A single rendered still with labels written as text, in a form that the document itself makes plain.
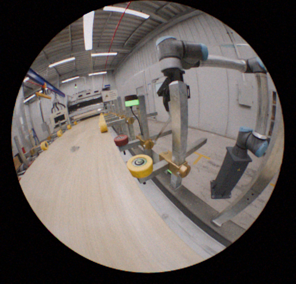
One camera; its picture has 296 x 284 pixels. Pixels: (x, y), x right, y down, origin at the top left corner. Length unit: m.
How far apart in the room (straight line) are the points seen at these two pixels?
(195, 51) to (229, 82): 2.58
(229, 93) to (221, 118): 0.79
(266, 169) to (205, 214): 0.29
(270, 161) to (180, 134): 0.23
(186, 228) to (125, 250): 0.33
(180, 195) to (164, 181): 0.12
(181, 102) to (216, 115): 2.79
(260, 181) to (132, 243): 0.25
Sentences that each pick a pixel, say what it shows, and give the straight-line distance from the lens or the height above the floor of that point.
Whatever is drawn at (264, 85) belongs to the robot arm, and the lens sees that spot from 0.81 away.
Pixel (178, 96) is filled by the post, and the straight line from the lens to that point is 0.24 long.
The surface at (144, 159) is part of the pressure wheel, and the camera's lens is 0.29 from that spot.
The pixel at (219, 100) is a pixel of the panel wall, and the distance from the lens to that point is 2.95.
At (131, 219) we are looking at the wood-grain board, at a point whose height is 0.90.
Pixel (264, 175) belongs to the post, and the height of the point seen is 0.97.
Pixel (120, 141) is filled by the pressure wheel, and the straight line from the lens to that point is 0.46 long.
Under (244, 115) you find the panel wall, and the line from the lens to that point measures 2.95.
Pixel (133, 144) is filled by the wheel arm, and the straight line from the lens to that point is 0.52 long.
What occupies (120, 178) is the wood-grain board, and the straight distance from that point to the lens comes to 0.25.
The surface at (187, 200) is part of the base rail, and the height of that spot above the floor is 0.70.
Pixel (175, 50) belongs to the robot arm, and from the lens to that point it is 0.40.
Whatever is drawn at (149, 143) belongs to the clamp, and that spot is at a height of 0.86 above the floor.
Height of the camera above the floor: 1.08
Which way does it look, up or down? 23 degrees down
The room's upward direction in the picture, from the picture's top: 7 degrees counter-clockwise
